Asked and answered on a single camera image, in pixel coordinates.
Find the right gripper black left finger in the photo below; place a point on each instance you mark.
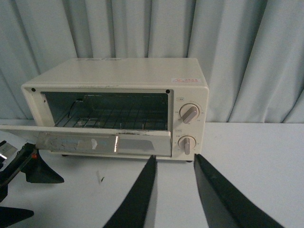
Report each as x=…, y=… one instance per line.
x=138, y=209

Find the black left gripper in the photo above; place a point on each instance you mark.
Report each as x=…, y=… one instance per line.
x=36, y=170

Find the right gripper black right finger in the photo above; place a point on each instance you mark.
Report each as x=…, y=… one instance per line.
x=223, y=204

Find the white oven door with handle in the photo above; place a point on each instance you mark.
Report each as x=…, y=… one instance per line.
x=95, y=141

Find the white Toshiba toaster oven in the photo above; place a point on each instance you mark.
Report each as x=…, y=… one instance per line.
x=97, y=84

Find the lower beige timer knob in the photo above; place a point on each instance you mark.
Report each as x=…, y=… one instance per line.
x=187, y=143

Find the upper beige temperature knob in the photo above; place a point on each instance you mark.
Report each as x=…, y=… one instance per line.
x=189, y=112

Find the pale blue-grey curtain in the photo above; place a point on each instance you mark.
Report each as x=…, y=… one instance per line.
x=251, y=51

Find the wire oven rack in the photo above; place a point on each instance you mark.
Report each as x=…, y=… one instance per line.
x=116, y=119

